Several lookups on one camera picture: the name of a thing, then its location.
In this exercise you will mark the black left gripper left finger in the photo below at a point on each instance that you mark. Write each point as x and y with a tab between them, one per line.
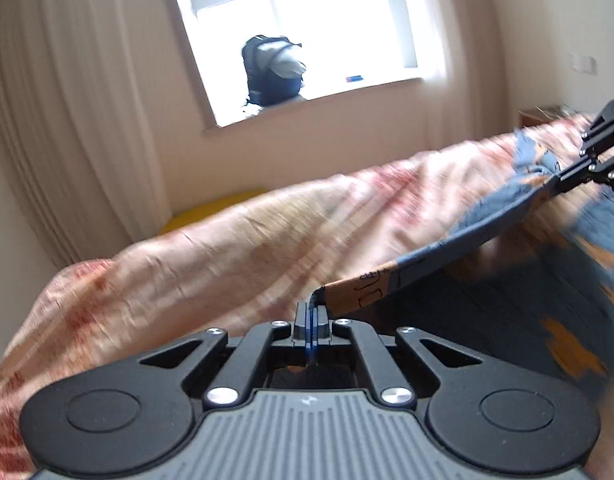
130	415

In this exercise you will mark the pink floral bed blanket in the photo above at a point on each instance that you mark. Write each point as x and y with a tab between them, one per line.
253	261

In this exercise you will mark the white wall switch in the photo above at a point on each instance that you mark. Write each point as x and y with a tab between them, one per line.
584	64

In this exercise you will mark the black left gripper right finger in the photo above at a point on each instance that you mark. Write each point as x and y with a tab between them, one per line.
466	413

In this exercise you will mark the white window frame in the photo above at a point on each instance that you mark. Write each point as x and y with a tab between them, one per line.
384	41

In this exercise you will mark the cream curtain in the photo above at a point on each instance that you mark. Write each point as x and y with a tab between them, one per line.
75	141

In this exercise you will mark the blue patterned pants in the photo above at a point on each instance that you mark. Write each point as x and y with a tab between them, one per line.
526	274

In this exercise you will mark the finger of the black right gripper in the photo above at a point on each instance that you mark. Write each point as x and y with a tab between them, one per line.
584	171
599	136

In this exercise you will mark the dark blue backpack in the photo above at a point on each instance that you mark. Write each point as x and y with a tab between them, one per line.
274	68

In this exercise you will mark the yellow object behind bed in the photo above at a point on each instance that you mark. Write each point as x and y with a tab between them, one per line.
208	209

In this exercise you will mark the brown wooden nightstand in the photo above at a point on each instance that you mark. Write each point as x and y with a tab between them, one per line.
541	115

